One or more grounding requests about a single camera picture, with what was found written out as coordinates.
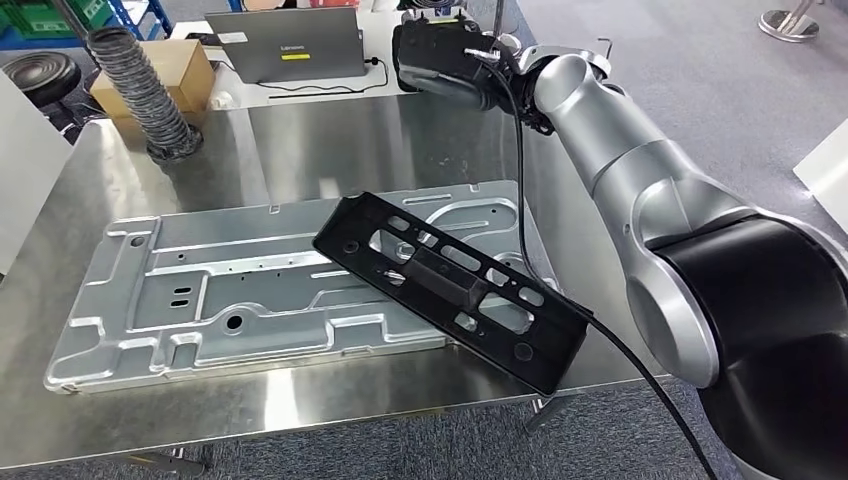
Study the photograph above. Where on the dark grey plastic panel part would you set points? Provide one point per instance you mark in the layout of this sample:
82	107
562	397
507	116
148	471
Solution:
437	278

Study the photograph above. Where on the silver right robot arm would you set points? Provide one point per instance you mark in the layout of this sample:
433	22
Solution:
662	199

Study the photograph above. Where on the stainless steel workbench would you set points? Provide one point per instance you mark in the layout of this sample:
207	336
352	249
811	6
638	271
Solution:
298	146

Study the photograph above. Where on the stamped grey metal plate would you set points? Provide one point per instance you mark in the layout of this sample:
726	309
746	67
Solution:
278	311

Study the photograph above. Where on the black carrying case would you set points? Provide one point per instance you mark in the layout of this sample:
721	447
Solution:
414	46

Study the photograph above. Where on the white desk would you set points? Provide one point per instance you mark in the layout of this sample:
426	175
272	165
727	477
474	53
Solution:
379	36

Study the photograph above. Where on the black yellow handheld controller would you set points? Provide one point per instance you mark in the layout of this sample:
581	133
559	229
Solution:
437	20

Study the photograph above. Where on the thin metal rod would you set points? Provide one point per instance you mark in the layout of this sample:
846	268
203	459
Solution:
498	16

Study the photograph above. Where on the small white adapter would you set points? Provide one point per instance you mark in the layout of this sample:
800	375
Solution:
222	99

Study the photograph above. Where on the grey laptop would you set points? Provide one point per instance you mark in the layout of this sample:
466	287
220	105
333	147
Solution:
265	36

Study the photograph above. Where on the person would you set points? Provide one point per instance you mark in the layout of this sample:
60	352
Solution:
291	3

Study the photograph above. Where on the brown cardboard box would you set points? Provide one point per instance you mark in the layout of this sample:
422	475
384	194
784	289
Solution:
189	69

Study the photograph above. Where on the small black device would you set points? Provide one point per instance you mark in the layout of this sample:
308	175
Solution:
202	40

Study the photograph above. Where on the white partition panel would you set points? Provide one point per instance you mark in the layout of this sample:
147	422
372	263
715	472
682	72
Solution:
828	179
26	179

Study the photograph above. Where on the black round stool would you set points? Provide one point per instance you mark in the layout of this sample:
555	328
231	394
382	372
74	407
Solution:
40	76

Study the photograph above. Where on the chrome stanchion base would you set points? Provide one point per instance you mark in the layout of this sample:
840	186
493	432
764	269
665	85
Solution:
788	28

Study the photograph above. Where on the green plastic crate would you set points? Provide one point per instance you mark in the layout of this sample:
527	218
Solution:
40	20

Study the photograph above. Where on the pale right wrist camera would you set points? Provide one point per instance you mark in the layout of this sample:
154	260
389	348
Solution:
590	53

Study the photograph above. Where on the blue storage shelf frame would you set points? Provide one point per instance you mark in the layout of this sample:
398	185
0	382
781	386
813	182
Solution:
26	41

